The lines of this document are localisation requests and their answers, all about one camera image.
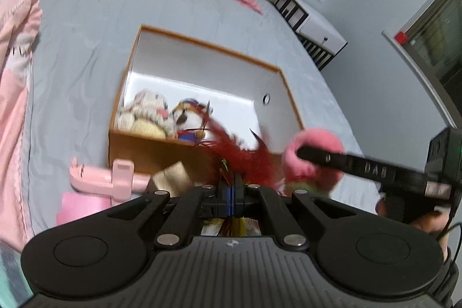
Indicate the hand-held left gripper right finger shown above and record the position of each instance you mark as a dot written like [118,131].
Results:
[238,200]

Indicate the bed with grey sheet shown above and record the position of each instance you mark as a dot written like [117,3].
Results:
[79,51]

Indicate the pink plush ball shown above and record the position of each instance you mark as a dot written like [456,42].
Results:
[312,167]

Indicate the orange plush doll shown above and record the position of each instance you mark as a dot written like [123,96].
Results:
[187,120]

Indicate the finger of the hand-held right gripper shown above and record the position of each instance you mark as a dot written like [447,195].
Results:
[361,167]

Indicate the pink paper pad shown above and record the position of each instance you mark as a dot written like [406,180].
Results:
[77,208]

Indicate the pink plastic stand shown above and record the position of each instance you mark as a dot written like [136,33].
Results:
[121,181]

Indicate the teal cloth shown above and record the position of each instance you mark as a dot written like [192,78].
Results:
[9,279]

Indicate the white nightstand with black frame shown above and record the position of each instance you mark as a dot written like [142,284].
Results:
[317,30]

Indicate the pink blanket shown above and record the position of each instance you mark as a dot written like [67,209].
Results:
[16,95]

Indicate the tan block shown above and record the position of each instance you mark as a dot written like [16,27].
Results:
[171,178]

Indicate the person's right hand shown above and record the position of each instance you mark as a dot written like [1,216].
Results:
[431,223]

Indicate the cream plush bunny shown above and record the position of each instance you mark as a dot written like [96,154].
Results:
[146,111]

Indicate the orange storage box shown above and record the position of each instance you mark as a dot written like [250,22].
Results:
[151,153]

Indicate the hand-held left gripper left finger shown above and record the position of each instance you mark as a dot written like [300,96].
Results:
[225,200]

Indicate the window with grey frame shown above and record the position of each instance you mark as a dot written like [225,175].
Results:
[436,37]

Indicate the red yellow feather toy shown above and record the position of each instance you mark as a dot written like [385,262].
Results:
[249,160]

